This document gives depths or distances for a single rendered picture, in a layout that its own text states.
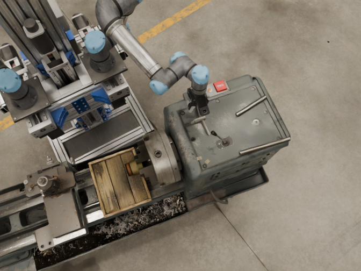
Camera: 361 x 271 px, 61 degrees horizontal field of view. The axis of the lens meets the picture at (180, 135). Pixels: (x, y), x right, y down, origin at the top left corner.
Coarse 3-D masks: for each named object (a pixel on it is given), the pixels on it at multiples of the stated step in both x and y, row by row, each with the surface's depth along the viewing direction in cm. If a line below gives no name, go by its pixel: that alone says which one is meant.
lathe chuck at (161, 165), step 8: (144, 136) 170; (152, 136) 168; (152, 144) 164; (160, 144) 163; (152, 152) 161; (152, 160) 161; (160, 160) 161; (168, 160) 162; (160, 168) 161; (168, 168) 162; (160, 176) 163; (168, 176) 165; (168, 184) 173
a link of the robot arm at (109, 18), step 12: (108, 0) 128; (96, 12) 130; (108, 12) 128; (108, 24) 128; (120, 24) 130; (120, 36) 130; (132, 36) 131; (132, 48) 130; (144, 48) 132; (144, 60) 131; (144, 72) 134; (156, 72) 131; (168, 72) 133; (156, 84) 131; (168, 84) 133
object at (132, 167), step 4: (132, 160) 174; (128, 164) 172; (132, 164) 171; (136, 164) 171; (140, 164) 172; (128, 168) 171; (132, 168) 170; (136, 168) 171; (140, 168) 172; (128, 172) 171; (132, 172) 172; (136, 172) 172
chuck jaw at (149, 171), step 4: (144, 168) 172; (148, 168) 172; (152, 168) 172; (140, 172) 171; (144, 172) 171; (148, 172) 171; (152, 172) 171; (148, 176) 170; (152, 176) 170; (152, 180) 169; (156, 180) 169; (152, 184) 169; (160, 184) 169
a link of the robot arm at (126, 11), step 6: (114, 0) 128; (120, 0) 129; (126, 0) 131; (132, 0) 132; (138, 0) 135; (120, 6) 130; (126, 6) 132; (132, 6) 135; (120, 12) 132; (126, 12) 135; (132, 12) 143; (126, 18) 151; (126, 24) 170; (114, 42) 173
